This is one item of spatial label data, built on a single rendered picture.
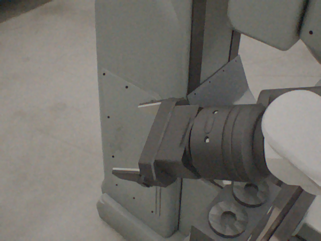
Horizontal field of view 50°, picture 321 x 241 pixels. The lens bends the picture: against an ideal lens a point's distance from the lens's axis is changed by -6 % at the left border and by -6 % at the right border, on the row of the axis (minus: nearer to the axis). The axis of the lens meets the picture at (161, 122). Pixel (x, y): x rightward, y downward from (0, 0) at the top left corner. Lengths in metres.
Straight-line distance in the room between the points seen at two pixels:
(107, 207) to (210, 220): 1.21
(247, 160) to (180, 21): 0.68
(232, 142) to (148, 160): 0.12
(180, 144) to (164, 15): 0.63
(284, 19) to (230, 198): 0.44
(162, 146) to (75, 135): 2.15
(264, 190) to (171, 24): 0.51
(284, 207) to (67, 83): 2.28
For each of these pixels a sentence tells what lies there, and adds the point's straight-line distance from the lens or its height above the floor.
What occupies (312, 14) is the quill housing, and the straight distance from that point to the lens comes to 0.88.
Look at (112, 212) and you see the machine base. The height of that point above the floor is 0.16.
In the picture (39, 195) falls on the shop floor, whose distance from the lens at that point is 2.32.
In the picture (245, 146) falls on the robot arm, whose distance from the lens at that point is 0.37.
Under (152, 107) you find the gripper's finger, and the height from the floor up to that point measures 1.47.
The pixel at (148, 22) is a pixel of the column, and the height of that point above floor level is 1.31.
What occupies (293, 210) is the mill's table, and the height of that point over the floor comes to 0.93.
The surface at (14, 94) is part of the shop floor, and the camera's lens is 3.08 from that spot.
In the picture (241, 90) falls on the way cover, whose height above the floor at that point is 0.97.
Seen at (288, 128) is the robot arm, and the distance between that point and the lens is 0.33.
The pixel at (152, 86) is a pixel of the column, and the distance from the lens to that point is 1.18.
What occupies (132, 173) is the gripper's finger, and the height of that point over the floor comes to 1.45.
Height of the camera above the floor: 1.83
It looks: 45 degrees down
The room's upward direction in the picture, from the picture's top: straight up
